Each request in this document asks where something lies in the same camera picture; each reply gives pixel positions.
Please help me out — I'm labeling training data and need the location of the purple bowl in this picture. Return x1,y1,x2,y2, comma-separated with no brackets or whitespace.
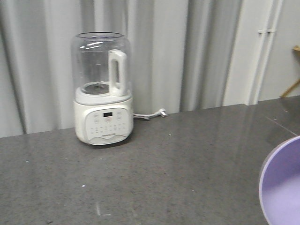
258,136,300,225

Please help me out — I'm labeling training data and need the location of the grey curtain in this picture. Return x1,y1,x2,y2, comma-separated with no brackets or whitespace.
0,0,242,138

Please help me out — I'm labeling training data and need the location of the white blender with clear jar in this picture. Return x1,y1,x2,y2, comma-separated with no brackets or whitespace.
71,32,133,145

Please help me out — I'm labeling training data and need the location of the wooden frame piece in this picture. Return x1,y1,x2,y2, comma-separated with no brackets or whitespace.
280,45,300,98

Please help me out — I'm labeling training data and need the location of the white wall pipe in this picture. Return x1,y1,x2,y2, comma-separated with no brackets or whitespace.
247,0,284,105

